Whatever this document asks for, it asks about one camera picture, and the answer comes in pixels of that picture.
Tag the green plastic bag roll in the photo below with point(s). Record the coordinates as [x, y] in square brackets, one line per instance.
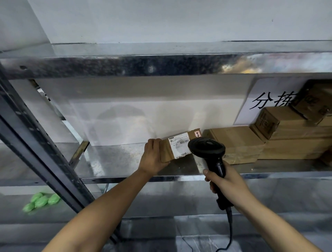
[36, 196]
[41, 202]
[28, 207]
[54, 199]

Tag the person's left hand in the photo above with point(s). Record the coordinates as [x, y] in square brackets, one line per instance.
[150, 158]

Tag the black barcode scanner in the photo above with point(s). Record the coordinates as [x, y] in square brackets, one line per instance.
[206, 148]

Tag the metal shelving rack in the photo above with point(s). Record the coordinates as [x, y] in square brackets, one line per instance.
[129, 65]

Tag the white paper sign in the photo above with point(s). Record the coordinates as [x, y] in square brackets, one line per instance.
[259, 103]

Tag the parcel with white label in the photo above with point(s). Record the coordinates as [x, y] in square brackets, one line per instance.
[179, 148]

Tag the stack of cardboard boxes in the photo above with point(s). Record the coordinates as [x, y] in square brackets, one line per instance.
[285, 140]

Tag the person's right hand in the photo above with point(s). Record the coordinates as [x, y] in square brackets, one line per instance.
[230, 187]

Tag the person's right forearm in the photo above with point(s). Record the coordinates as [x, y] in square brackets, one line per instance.
[275, 228]

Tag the person's left forearm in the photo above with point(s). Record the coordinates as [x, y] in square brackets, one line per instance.
[98, 215]

